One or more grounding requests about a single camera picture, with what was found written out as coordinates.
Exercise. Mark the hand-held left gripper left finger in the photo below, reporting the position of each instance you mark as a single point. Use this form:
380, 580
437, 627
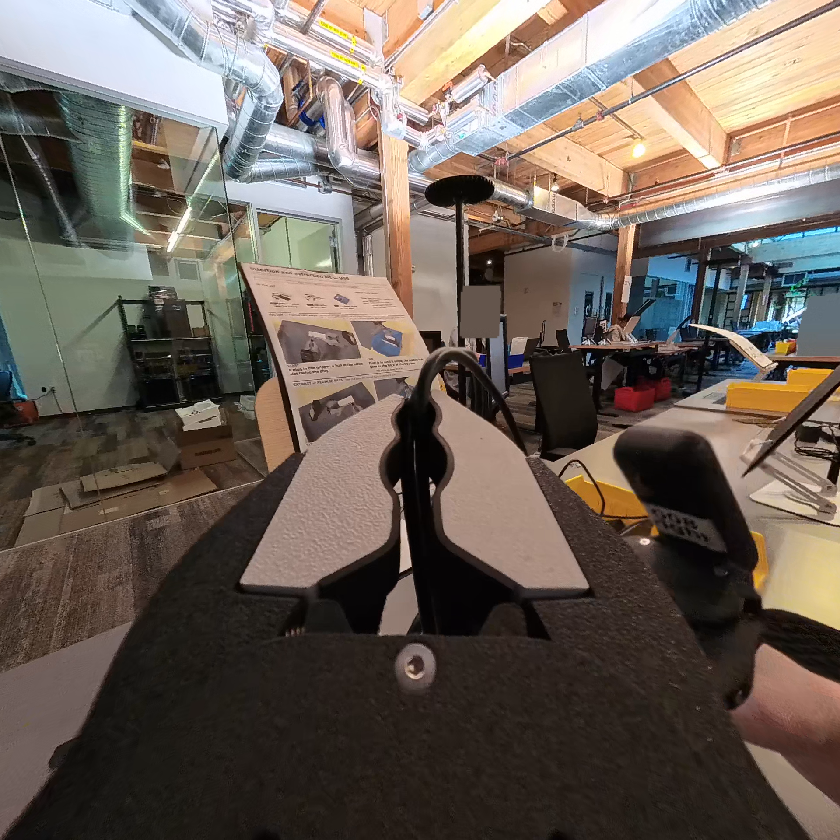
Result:
321, 518

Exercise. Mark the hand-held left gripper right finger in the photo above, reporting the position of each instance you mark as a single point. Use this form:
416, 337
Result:
512, 518

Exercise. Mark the yellow plastic bin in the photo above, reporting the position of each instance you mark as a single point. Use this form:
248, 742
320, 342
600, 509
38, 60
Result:
617, 505

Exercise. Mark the person's right forearm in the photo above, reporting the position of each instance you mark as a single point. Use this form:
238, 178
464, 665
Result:
800, 728

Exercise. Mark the white tilted board stand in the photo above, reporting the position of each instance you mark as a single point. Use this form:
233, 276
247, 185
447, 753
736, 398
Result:
787, 499

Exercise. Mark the wooden sheet board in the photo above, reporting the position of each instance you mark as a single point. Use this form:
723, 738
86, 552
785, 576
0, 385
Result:
275, 426

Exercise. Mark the red storage bin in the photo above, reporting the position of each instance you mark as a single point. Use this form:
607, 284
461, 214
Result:
633, 397

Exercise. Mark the black tilted board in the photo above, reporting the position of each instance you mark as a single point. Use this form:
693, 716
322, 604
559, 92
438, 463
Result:
787, 426

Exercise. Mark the small yellow bin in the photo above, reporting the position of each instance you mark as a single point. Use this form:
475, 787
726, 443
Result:
810, 377
761, 394

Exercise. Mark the black office chair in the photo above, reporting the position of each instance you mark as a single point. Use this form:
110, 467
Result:
564, 400

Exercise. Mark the blue storage bin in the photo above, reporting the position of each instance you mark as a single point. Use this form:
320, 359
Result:
517, 364

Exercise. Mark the curved white sheet board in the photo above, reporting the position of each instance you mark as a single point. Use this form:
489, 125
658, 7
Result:
741, 344

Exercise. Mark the printed instruction sheet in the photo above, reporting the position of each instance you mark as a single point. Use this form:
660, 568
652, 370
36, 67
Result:
315, 328

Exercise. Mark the flattened cardboard sheets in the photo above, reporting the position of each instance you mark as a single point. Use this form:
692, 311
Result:
118, 485

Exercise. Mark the black storage rack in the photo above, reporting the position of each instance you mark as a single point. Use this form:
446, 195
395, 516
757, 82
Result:
167, 354

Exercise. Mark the black floor lamp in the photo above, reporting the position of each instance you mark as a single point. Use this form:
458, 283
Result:
459, 190

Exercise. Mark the wooden post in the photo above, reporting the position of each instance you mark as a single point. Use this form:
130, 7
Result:
396, 216
623, 275

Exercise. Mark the silver air duct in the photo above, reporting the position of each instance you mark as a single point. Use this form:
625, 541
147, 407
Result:
722, 200
256, 85

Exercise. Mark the rectangular silver duct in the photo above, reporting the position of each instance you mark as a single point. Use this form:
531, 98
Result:
590, 65

